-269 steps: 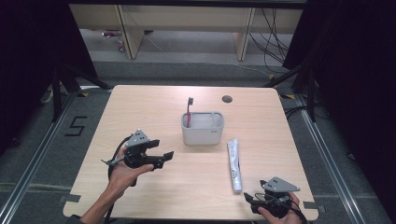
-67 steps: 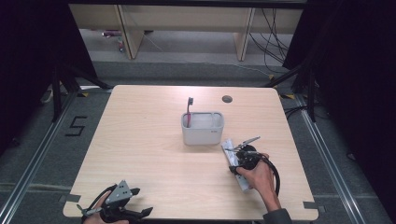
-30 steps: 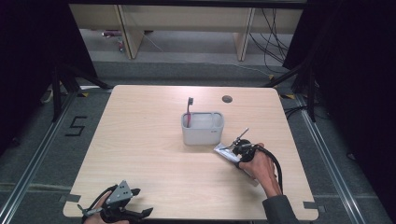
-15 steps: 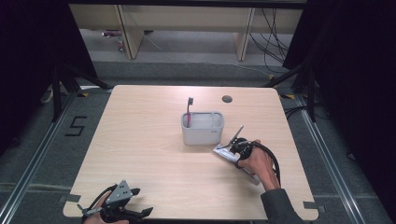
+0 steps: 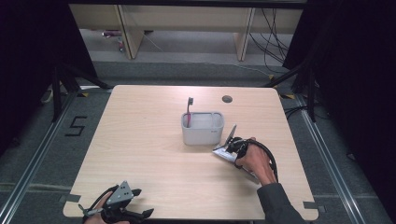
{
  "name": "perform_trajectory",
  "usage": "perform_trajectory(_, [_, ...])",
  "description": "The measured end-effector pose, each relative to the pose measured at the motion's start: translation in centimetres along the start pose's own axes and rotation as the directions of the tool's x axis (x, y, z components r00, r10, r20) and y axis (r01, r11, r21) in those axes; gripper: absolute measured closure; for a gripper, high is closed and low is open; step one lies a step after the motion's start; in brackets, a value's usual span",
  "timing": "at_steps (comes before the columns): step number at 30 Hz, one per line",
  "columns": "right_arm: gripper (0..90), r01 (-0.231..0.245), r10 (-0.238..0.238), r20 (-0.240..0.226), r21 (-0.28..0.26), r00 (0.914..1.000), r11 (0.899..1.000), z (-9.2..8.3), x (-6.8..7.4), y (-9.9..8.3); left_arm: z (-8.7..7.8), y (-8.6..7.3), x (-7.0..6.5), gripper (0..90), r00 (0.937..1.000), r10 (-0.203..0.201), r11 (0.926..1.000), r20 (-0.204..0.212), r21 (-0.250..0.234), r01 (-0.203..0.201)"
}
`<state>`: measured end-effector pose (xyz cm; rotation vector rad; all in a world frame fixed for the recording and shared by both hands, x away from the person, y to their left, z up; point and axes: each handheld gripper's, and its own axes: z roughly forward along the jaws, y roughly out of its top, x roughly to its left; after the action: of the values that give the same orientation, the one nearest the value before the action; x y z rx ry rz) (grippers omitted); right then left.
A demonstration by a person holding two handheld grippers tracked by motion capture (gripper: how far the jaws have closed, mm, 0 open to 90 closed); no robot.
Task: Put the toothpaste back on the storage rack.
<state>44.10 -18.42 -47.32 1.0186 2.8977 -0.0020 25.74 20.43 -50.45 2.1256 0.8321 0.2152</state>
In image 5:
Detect grey tape patch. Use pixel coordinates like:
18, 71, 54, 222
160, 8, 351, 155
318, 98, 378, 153
303, 201, 327, 215
59, 193, 82, 203

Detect metal floor rail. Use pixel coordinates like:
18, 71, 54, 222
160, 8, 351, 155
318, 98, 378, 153
294, 94, 369, 224
0, 91, 79, 224

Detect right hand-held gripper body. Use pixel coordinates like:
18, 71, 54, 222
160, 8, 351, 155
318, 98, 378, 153
212, 135, 261, 185

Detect black hanging cables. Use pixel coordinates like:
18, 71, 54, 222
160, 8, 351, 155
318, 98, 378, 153
248, 7, 291, 74

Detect person's right hand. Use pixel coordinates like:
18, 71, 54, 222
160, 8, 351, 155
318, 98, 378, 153
234, 136, 278, 187

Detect black floor cable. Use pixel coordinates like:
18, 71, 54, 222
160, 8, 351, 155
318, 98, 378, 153
283, 105, 308, 119

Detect dark curtain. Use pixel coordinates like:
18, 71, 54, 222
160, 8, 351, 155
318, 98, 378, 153
282, 0, 396, 216
0, 0, 98, 157

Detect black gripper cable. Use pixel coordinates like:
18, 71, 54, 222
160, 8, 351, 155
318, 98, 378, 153
88, 184, 120, 213
245, 138, 279, 183

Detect pink and grey toothbrush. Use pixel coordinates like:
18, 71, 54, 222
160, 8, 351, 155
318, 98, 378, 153
185, 96, 194, 129

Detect black metal stand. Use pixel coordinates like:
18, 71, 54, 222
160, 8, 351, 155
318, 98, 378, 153
263, 60, 318, 123
50, 63, 114, 123

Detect grey cable plug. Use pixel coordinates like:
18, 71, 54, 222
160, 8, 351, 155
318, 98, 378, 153
78, 203, 105, 217

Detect person's left hand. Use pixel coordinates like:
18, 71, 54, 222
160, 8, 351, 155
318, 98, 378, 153
82, 190, 130, 224

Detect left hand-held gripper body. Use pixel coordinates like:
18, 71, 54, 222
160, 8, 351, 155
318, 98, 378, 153
101, 180, 148, 224

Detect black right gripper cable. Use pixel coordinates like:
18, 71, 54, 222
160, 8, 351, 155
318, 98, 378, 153
245, 138, 279, 183

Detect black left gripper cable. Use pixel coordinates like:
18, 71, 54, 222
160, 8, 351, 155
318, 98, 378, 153
88, 184, 120, 213

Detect grey plastic toothbrush holder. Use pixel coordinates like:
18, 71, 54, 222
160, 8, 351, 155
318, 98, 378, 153
180, 111, 225, 147

